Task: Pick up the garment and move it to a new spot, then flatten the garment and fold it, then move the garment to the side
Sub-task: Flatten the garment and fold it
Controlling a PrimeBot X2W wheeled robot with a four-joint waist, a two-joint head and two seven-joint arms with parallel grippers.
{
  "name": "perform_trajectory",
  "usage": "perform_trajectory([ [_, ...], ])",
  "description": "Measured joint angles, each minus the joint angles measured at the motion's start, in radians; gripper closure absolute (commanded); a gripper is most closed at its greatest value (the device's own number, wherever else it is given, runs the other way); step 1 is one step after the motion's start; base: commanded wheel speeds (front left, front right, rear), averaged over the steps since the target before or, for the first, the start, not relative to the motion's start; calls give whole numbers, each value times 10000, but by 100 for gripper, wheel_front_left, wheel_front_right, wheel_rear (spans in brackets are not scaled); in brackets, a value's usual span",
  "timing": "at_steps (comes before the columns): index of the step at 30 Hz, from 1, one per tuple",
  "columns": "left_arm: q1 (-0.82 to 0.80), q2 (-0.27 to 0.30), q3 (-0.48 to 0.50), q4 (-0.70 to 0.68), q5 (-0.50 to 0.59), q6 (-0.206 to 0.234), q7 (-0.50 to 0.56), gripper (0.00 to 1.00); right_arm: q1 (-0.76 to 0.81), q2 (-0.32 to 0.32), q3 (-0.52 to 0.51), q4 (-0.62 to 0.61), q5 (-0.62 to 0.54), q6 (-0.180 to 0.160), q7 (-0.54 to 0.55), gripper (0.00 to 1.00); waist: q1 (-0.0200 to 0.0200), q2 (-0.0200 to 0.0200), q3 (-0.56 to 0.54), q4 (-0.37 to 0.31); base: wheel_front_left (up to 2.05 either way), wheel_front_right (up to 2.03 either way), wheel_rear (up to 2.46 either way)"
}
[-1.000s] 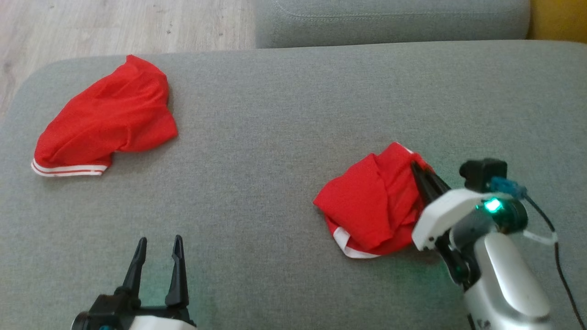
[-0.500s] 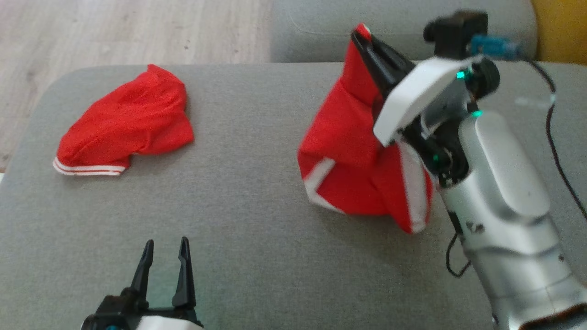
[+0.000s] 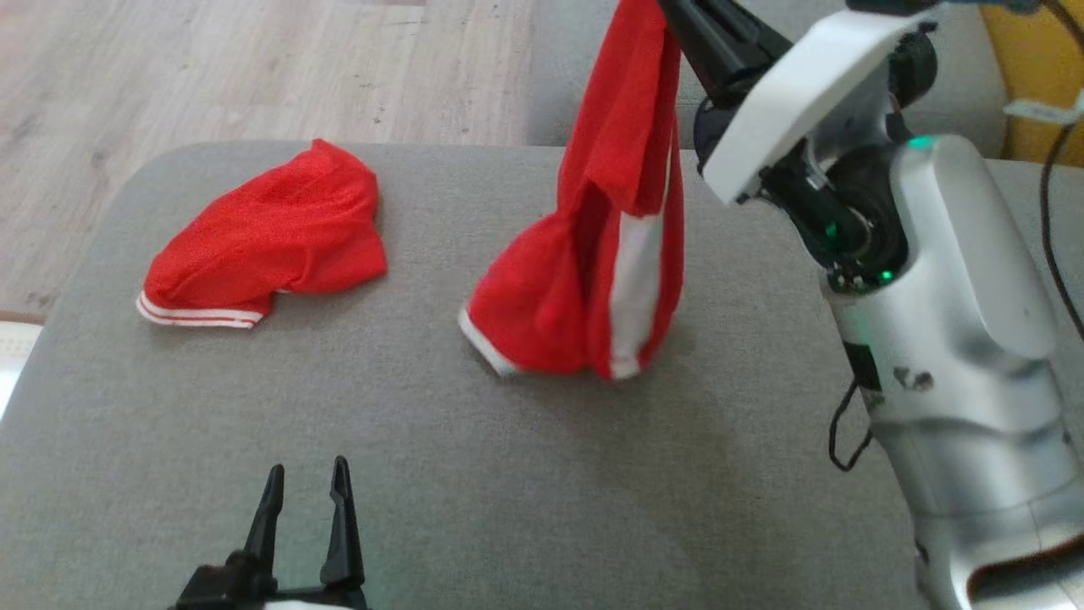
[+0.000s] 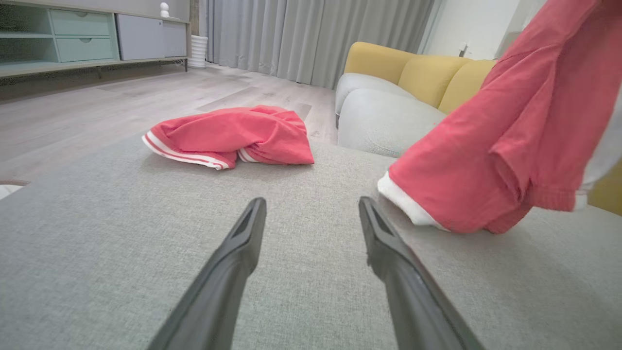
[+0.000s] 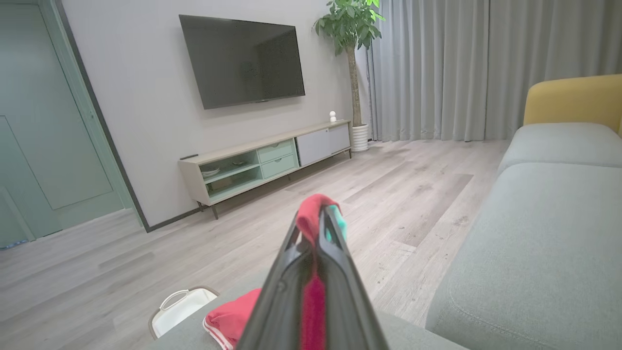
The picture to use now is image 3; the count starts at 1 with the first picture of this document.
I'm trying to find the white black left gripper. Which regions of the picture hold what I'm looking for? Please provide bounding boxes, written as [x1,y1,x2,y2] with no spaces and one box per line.
[174,456,371,610]

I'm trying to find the thin black cable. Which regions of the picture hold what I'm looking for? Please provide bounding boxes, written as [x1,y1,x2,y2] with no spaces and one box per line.
[1040,0,1084,340]
[828,380,873,473]

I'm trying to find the white cable tie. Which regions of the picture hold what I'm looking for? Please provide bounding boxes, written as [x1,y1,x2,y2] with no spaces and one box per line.
[1004,91,1084,128]

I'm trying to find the red Bulls basketball jersey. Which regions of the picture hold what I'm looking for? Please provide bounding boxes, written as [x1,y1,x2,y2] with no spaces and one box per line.
[135,138,389,330]

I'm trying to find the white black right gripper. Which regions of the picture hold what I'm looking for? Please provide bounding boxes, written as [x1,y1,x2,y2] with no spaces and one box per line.
[659,0,939,207]

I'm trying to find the grey sofa seat cushion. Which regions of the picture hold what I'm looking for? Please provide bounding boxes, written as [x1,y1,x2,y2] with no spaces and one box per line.
[0,140,1084,610]

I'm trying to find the yellow cushion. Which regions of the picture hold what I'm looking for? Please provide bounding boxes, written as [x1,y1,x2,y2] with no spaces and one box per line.
[981,4,1084,166]

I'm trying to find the red shorts with white trim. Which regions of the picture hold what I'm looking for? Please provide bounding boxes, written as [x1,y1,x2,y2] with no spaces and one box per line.
[459,0,685,380]

